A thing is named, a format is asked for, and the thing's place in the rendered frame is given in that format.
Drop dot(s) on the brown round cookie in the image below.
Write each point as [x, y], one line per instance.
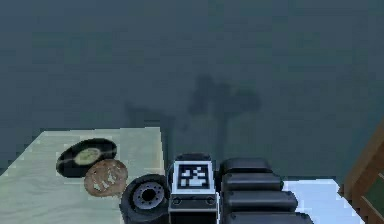
[106, 178]

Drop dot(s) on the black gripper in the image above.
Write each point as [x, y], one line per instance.
[146, 196]

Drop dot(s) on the pale green table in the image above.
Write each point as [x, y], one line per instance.
[36, 193]

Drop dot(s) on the brown wooden furniture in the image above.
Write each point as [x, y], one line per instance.
[366, 180]

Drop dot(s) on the black round plate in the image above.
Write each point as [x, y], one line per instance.
[71, 163]

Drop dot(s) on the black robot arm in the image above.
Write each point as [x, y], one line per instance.
[253, 193]

